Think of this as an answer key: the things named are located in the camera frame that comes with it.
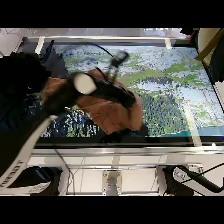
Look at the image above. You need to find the brown garment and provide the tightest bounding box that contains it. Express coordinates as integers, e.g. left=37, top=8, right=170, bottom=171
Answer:
left=41, top=68, right=145, bottom=135

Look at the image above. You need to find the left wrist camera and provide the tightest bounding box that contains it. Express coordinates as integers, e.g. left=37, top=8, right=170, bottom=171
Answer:
left=106, top=49, right=130, bottom=81

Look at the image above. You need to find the silver frame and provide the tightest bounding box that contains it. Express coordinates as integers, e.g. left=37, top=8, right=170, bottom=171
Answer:
left=13, top=34, right=224, bottom=197

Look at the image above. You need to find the black cable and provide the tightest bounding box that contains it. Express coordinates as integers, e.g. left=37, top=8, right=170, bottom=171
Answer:
left=87, top=42, right=116, bottom=60
left=53, top=147, right=74, bottom=197

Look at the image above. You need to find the black garment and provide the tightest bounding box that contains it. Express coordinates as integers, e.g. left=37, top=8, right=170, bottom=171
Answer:
left=0, top=52, right=52, bottom=135

